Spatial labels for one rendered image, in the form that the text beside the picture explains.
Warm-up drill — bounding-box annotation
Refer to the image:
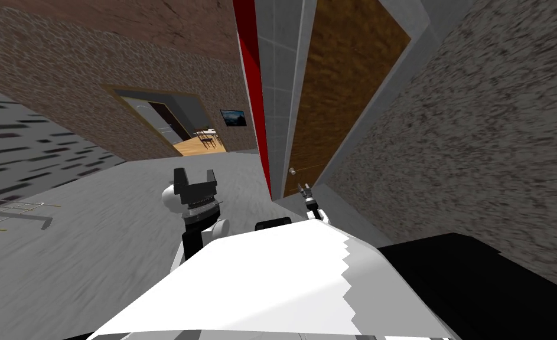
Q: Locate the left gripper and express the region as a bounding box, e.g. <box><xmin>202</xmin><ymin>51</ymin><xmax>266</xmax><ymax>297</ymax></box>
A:
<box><xmin>173</xmin><ymin>167</ymin><xmax>220</xmax><ymax>209</ymax></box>

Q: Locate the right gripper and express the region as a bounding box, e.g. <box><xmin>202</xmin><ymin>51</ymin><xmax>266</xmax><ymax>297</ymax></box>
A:
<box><xmin>297</xmin><ymin>183</ymin><xmax>317</xmax><ymax>205</ymax></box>

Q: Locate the grey door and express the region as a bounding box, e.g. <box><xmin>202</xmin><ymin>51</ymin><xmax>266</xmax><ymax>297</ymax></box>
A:
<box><xmin>133</xmin><ymin>100</ymin><xmax>185</xmax><ymax>145</ymax></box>

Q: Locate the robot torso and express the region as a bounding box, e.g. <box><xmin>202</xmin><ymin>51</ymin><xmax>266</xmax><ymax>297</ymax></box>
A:
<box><xmin>86</xmin><ymin>217</ymin><xmax>455</xmax><ymax>340</ymax></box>

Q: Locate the red panel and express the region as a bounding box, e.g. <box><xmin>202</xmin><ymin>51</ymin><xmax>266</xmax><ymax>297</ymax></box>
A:
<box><xmin>232</xmin><ymin>0</ymin><xmax>273</xmax><ymax>198</ymax></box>

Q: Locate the brown wooden door leaf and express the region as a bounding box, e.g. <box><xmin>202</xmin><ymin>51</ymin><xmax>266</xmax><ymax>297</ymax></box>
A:
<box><xmin>282</xmin><ymin>0</ymin><xmax>412</xmax><ymax>199</ymax></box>

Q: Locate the dark framed wall picture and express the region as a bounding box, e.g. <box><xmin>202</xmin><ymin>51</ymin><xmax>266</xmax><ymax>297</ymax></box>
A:
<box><xmin>219</xmin><ymin>109</ymin><xmax>248</xmax><ymax>128</ymax></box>

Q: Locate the grey wire rack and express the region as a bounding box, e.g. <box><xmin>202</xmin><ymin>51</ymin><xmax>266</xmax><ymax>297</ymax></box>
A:
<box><xmin>0</xmin><ymin>197</ymin><xmax>61</xmax><ymax>233</ymax></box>

